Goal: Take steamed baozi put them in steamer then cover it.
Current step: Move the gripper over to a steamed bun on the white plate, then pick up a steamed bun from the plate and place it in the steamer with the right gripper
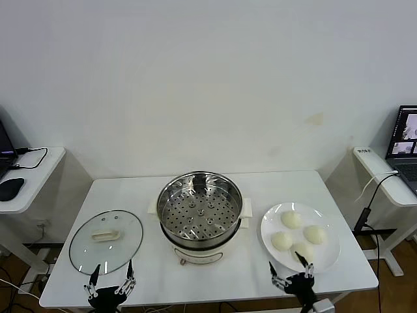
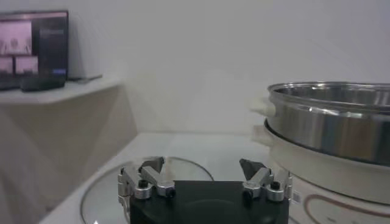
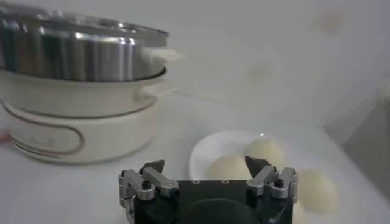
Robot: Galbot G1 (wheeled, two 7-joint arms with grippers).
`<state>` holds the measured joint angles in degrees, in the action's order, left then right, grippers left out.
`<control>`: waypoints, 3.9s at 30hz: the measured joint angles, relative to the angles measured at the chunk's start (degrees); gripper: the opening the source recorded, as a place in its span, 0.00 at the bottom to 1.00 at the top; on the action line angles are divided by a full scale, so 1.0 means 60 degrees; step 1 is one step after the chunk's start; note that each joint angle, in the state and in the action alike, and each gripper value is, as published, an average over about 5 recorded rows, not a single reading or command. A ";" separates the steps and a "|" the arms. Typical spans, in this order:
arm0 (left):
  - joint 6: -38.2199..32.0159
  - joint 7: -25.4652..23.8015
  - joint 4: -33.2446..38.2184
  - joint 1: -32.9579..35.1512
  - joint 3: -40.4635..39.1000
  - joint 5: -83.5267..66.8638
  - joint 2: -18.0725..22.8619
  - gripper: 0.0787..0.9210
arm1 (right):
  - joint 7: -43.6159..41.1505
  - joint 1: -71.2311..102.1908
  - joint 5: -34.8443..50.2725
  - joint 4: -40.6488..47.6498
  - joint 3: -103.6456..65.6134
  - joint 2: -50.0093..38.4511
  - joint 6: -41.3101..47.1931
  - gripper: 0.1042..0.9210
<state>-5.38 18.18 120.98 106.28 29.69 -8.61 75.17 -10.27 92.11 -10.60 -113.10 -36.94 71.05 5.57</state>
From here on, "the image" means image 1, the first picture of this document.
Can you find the white side table with label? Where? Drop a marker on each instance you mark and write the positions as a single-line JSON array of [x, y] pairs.
[[374, 169]]

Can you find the black laptop with purple screen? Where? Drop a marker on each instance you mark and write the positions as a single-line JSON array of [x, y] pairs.
[[5, 146]]

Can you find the stainless steel steamer basket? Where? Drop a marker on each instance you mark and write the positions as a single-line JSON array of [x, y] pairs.
[[198, 225]]

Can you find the white round plate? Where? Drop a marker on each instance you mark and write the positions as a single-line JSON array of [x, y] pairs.
[[325, 257]]

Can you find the white side table with mouse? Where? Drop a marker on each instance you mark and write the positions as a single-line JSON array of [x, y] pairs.
[[39, 182]]

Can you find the white steamed baozi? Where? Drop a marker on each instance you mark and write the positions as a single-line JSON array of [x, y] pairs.
[[291, 219], [307, 251], [314, 234], [282, 241]]

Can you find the cream electric cooker pot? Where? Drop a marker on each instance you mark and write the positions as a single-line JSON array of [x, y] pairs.
[[198, 252]]

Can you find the black computer mouse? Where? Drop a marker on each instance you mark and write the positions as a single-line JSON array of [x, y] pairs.
[[11, 188]]

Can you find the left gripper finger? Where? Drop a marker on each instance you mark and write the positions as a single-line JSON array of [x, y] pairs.
[[128, 282], [92, 287]]

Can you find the white wall socket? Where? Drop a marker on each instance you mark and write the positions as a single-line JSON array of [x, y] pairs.
[[42, 224]]

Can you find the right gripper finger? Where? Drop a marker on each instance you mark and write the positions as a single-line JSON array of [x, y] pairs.
[[307, 270], [278, 282]]

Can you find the dark laptop showing camera views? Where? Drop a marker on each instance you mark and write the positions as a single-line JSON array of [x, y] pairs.
[[405, 130]]

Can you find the white table frame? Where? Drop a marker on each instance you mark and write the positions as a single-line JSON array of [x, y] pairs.
[[339, 296]]

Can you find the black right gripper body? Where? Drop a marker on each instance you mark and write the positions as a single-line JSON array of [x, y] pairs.
[[301, 287]]

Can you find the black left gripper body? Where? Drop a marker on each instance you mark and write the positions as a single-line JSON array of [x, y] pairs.
[[106, 298]]

